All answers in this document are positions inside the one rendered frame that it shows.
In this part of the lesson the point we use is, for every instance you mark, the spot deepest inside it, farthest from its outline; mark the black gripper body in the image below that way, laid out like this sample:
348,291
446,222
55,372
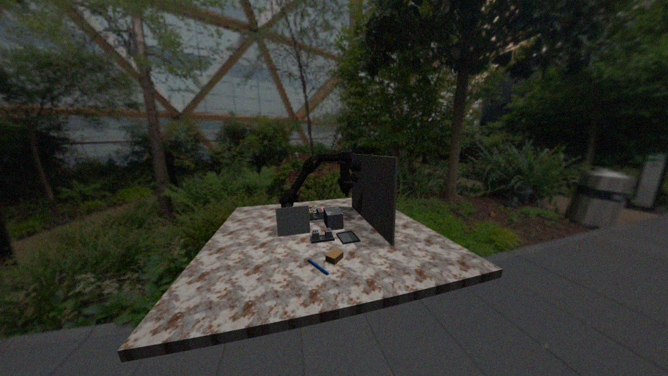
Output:
344,179

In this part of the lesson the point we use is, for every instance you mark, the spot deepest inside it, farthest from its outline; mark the black flat panel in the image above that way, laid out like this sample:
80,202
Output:
374,195

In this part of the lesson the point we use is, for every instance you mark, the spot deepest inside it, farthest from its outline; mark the tan rectangular block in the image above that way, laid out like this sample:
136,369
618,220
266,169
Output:
334,256

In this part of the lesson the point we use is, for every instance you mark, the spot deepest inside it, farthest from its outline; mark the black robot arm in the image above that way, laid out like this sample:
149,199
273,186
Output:
343,158

